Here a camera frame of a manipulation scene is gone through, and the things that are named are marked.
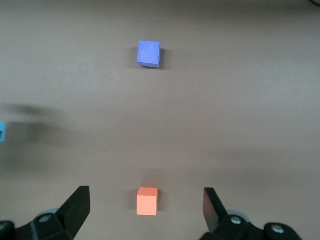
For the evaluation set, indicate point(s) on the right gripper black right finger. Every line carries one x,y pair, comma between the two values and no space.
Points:
215,217

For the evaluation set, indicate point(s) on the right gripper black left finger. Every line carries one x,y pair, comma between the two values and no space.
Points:
72,215

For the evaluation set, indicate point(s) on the blue foam block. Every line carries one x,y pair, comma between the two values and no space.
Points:
2,126

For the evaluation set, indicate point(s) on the orange foam block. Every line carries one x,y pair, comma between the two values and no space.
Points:
147,205

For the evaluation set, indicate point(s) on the purple foam block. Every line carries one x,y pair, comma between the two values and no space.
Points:
148,53

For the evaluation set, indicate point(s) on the brown table cover sheet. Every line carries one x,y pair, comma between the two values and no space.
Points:
225,105

